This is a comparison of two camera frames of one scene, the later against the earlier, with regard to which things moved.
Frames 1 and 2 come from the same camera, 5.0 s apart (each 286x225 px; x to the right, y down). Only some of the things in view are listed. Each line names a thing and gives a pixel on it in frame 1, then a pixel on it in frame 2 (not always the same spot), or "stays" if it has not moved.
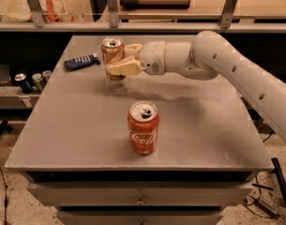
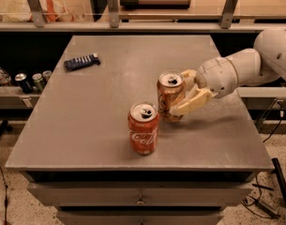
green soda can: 37,82 stays
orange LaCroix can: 112,50 to 170,90
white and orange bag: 15,7 stays
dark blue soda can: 22,80 stays
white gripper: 153,57 to 215,76
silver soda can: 46,76 stays
